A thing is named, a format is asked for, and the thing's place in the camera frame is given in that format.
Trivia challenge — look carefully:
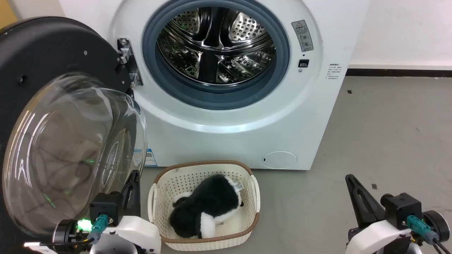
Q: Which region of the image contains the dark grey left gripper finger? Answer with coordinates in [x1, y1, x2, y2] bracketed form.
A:
[121, 170, 141, 218]

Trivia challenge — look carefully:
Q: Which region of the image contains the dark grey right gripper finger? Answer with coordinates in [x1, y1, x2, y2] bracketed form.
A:
[345, 174, 386, 229]

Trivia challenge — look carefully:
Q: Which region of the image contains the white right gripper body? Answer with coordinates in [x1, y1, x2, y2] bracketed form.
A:
[347, 211, 451, 254]

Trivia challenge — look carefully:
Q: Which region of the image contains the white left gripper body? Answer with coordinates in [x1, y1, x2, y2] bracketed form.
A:
[53, 216, 162, 254]

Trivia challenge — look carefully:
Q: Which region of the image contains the white front-load washing machine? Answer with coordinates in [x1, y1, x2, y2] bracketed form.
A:
[58, 0, 370, 171]

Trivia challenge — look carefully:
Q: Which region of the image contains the metal door hinge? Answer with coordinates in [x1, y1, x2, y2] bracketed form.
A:
[117, 38, 143, 89]

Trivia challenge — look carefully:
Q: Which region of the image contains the black round glass washer door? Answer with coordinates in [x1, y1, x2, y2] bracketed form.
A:
[0, 16, 148, 254]

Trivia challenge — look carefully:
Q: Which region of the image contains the blue white energy sticker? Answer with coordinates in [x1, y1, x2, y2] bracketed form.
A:
[132, 148, 158, 167]

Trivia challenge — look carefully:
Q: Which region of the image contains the cream laundry basket brown rim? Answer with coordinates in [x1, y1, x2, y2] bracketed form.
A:
[148, 160, 261, 252]

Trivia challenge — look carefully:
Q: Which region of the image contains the black and white plush toy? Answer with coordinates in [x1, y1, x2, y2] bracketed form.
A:
[169, 174, 245, 239]

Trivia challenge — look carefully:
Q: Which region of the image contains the round white filter cover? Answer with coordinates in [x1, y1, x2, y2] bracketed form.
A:
[262, 151, 298, 169]

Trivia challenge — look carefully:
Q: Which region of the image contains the black baseboard strip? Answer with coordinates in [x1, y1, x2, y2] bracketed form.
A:
[345, 68, 452, 78]

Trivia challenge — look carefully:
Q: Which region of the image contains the grey warning sticker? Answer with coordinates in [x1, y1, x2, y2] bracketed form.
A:
[291, 20, 314, 53]

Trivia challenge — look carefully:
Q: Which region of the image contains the perforated steel washer drum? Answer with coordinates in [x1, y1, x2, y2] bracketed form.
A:
[156, 6, 277, 86]

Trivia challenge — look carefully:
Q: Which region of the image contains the yellow wooden board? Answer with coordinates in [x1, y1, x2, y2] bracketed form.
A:
[0, 0, 18, 30]

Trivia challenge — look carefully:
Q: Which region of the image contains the teal left connector cable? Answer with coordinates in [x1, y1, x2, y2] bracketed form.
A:
[39, 214, 108, 246]

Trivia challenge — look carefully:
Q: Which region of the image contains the teal connector cable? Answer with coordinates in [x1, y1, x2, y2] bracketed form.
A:
[406, 215, 452, 254]
[39, 214, 108, 246]

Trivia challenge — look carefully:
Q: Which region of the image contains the teal right connector cable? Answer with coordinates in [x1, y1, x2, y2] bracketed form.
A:
[406, 215, 452, 254]

